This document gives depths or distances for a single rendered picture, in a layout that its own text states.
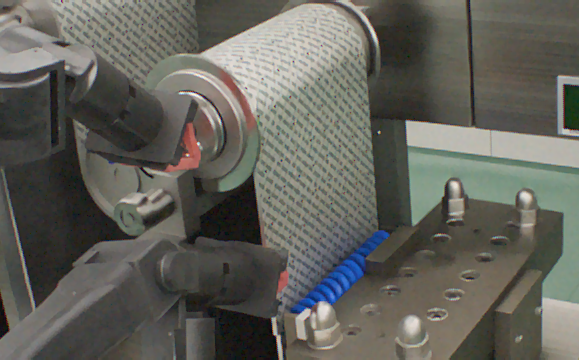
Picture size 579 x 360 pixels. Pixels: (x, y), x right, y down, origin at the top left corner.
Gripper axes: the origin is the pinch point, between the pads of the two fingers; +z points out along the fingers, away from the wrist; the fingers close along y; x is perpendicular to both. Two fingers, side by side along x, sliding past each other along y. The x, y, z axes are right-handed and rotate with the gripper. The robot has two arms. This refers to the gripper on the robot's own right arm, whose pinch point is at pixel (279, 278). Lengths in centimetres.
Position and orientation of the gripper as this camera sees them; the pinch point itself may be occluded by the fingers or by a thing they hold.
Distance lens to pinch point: 110.2
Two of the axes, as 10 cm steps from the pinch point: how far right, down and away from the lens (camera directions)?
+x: 1.6, -9.9, 0.2
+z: 5.1, 1.0, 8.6
